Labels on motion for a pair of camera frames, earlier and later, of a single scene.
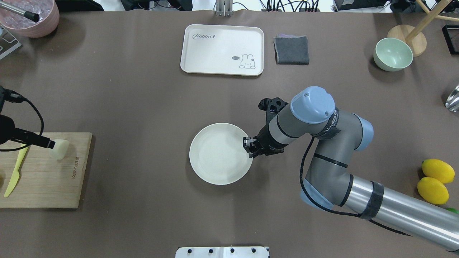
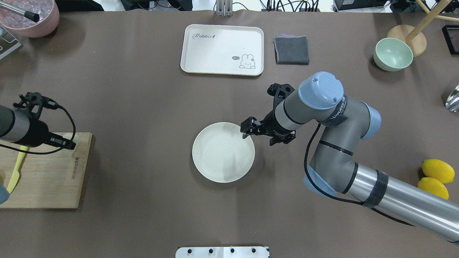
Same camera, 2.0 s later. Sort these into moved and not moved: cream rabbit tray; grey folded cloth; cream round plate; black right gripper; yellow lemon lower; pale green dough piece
Moved: black right gripper; pale green dough piece
Not moved: cream rabbit tray; cream round plate; grey folded cloth; yellow lemon lower
